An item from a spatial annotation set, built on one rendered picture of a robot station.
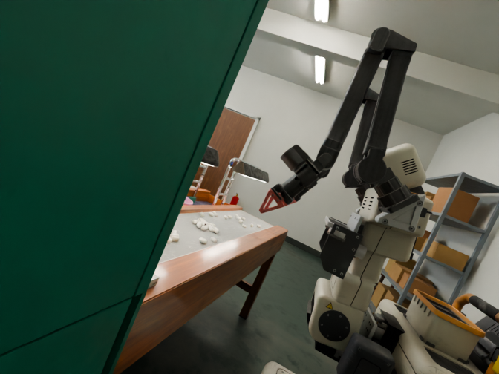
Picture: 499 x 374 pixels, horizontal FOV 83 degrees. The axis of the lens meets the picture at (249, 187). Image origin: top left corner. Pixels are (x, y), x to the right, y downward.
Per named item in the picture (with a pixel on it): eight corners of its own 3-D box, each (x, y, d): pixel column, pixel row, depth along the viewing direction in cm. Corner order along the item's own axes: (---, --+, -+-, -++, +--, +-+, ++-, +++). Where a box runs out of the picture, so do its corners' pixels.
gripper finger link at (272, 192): (251, 203, 85) (275, 183, 84) (256, 202, 92) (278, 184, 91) (265, 221, 84) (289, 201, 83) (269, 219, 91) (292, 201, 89)
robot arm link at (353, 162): (387, 87, 119) (382, 95, 129) (354, 81, 122) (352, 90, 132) (360, 189, 120) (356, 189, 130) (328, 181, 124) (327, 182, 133)
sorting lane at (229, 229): (272, 228, 226) (274, 225, 226) (59, 304, 54) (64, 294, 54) (240, 212, 235) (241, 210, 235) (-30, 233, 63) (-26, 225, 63)
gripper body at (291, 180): (273, 187, 86) (292, 171, 85) (278, 188, 96) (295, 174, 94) (286, 203, 85) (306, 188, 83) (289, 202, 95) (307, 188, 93)
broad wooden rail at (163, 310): (279, 251, 223) (288, 230, 222) (76, 407, 51) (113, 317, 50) (266, 244, 227) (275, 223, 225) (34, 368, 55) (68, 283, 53)
